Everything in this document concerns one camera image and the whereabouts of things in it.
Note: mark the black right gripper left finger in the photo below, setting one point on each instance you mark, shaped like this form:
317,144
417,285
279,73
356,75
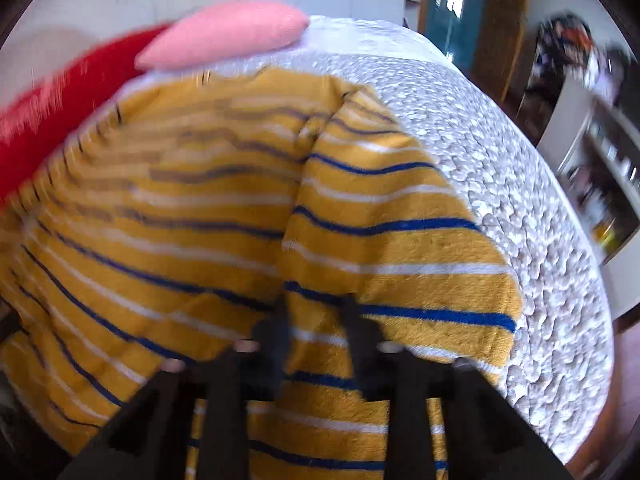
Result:
150,436

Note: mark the yellow striped knit sweater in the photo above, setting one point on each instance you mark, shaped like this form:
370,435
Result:
169,228

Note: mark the pile of clothes on shelf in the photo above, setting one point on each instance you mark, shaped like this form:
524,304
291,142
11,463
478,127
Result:
565,48

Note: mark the beige heart-patterned bedspread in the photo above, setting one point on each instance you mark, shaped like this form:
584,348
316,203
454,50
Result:
510,185

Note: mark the white shelf unit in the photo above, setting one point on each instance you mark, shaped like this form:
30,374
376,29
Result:
593,149

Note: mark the red patterned pillow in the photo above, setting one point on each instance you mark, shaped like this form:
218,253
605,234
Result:
40,119

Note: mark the pink pillow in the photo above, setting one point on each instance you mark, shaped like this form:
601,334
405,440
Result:
231,29

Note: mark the teal door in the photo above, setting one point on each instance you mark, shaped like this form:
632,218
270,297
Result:
453,26

